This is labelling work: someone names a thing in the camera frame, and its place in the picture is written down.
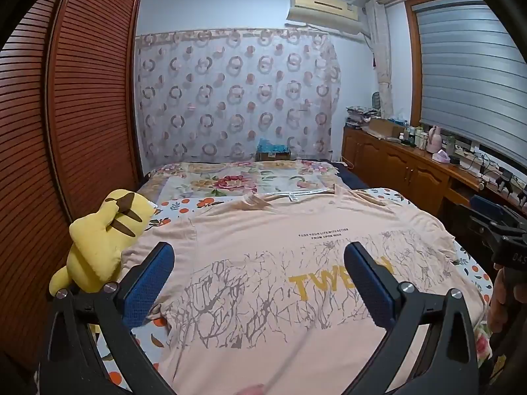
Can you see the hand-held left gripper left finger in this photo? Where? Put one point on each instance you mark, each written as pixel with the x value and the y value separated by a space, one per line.
pixel 150 284

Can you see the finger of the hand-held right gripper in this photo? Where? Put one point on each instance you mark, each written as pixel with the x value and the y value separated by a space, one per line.
pixel 488 206

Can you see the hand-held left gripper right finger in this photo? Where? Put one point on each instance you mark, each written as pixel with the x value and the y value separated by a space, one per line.
pixel 370 288

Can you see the beige printed t-shirt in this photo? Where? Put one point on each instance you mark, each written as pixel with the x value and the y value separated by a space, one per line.
pixel 263 255

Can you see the stack of folded clothes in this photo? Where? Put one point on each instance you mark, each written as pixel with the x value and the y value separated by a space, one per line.
pixel 358 116

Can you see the person's right hand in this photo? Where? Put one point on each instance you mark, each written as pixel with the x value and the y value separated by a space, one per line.
pixel 498 296

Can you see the orange fruit print bedsheet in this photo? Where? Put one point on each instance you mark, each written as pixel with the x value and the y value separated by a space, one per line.
pixel 473 271

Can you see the white power strip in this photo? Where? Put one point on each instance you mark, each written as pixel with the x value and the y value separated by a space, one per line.
pixel 473 157

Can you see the yellow plush toy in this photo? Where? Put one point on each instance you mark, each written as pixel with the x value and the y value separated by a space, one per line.
pixel 94 247

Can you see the pink tissue box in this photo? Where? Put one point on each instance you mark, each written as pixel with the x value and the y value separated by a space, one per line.
pixel 441 157

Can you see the small green bottle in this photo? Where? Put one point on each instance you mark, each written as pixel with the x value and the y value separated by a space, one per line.
pixel 451 144

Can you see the pink bottle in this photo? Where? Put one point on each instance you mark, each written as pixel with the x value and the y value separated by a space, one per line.
pixel 435 140

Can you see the row of cosmetic bottles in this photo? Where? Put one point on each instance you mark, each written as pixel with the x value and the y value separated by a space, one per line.
pixel 418 135

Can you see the long wooden cabinet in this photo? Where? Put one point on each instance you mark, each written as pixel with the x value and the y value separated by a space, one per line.
pixel 395 164

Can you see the person's dark clothing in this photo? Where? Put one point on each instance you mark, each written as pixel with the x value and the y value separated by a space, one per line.
pixel 514 362

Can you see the navy blue bedding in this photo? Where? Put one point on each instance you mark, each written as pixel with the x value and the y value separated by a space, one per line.
pixel 350 177

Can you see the open cardboard box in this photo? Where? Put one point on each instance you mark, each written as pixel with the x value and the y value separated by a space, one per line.
pixel 385 127

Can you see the floral blanket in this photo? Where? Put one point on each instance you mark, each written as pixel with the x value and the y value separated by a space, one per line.
pixel 230 181

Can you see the grey window blind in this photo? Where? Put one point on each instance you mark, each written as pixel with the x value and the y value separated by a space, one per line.
pixel 473 70

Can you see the small grey fan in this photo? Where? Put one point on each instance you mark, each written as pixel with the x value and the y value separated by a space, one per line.
pixel 376 99

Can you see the brown cardboard box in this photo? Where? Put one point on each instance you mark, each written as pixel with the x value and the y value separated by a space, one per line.
pixel 271 156

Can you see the teal crumpled cloth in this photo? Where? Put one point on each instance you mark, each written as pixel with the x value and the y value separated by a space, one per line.
pixel 271 146

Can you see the brown louvred wardrobe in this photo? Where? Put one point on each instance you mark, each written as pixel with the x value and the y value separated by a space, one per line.
pixel 82 111

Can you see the cream window curtain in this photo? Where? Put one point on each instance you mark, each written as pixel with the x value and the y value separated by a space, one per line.
pixel 381 49

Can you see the wooden window frame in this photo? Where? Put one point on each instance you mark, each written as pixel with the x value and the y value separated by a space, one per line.
pixel 411 49

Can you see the circle patterned wall curtain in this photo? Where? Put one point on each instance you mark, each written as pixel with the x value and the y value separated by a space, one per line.
pixel 230 98

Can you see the wall air conditioner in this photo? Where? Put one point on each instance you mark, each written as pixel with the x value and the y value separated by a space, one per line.
pixel 321 8

